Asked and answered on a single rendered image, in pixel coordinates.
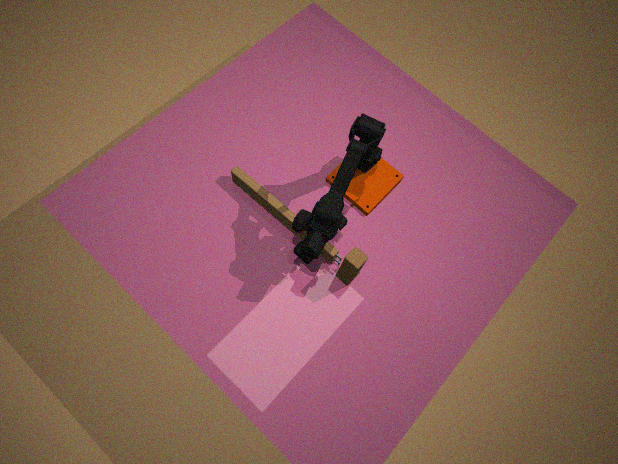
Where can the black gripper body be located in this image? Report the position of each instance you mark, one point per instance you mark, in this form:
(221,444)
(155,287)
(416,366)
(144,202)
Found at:
(307,259)

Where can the short wooden post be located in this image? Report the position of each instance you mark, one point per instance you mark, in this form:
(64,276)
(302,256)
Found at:
(351,265)

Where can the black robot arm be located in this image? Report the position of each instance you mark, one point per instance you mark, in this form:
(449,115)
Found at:
(326,215)

